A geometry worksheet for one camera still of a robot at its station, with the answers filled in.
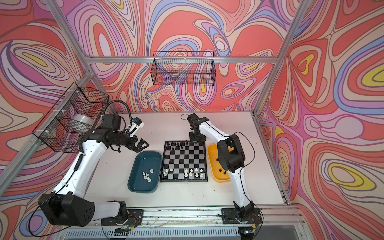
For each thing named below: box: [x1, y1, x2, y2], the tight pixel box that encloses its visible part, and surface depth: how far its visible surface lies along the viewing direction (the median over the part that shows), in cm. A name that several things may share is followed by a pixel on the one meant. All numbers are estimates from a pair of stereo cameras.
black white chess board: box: [159, 140, 208, 182], surface depth 93 cm
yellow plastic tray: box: [207, 143, 231, 183], surface depth 90 cm
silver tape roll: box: [71, 114, 95, 126], surface depth 75 cm
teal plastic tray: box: [127, 151, 163, 193], surface depth 88 cm
